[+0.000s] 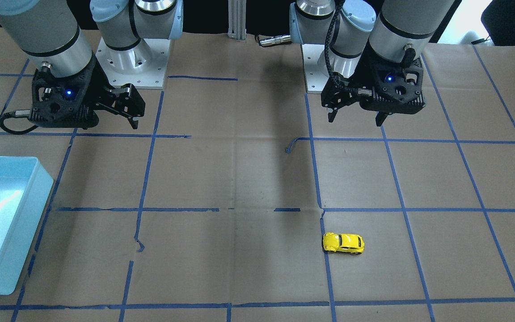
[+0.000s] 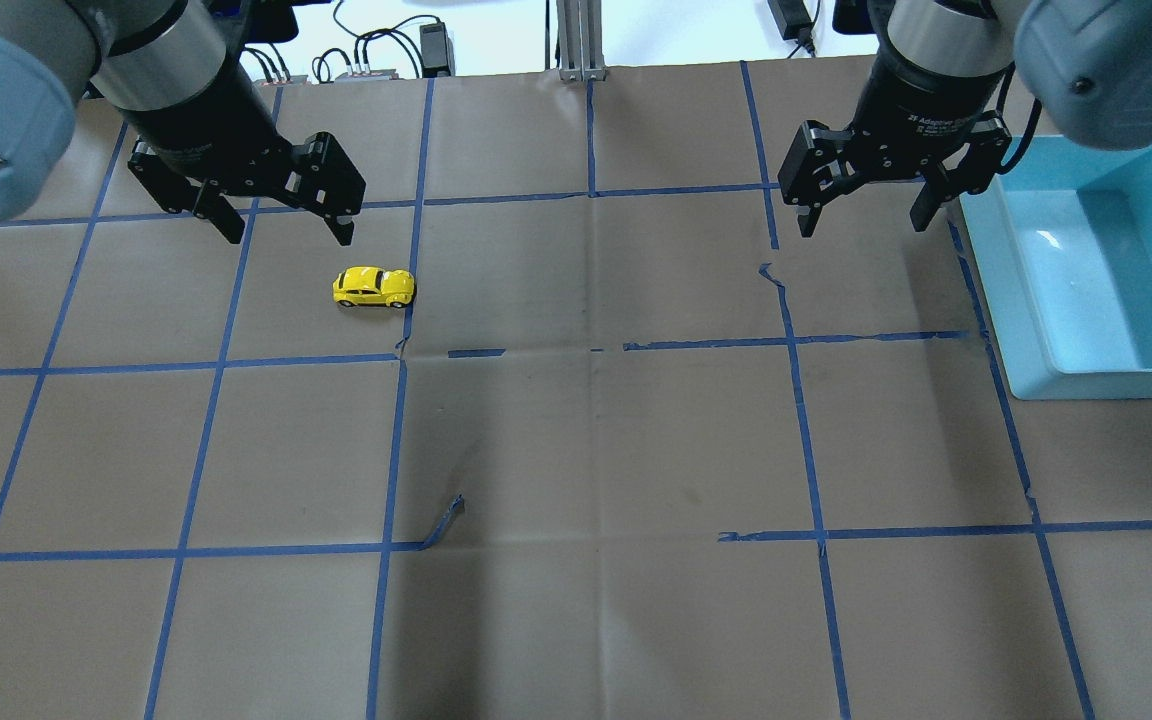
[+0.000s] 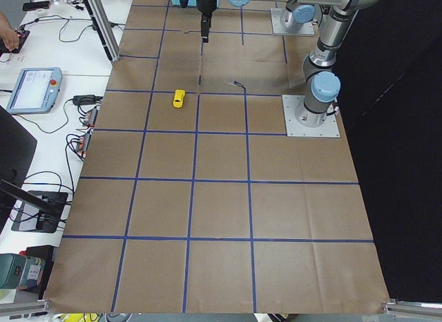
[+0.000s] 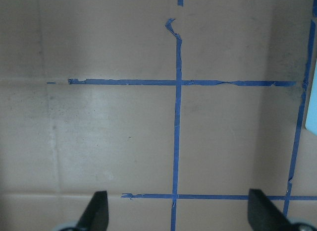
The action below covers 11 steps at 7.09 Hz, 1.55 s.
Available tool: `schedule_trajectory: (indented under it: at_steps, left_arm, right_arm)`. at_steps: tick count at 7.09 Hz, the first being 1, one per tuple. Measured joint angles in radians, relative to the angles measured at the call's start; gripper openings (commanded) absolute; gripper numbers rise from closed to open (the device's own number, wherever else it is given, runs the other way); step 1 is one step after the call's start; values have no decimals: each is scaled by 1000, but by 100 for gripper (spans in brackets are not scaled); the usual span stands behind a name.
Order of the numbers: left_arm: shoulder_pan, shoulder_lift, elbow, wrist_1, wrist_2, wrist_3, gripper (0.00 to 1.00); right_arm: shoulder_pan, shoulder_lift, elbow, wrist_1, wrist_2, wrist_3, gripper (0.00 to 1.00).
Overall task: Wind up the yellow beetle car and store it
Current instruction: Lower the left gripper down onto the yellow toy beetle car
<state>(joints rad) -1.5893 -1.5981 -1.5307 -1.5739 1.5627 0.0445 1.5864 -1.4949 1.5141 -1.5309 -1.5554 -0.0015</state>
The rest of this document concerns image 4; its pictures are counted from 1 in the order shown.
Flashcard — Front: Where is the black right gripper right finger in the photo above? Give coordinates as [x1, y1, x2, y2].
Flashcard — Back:
[248, 189, 292, 231]

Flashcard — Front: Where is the light blue plastic bin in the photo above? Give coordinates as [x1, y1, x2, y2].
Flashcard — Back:
[305, 59, 317, 135]

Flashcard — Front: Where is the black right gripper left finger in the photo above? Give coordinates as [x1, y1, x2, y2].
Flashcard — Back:
[76, 191, 109, 231]

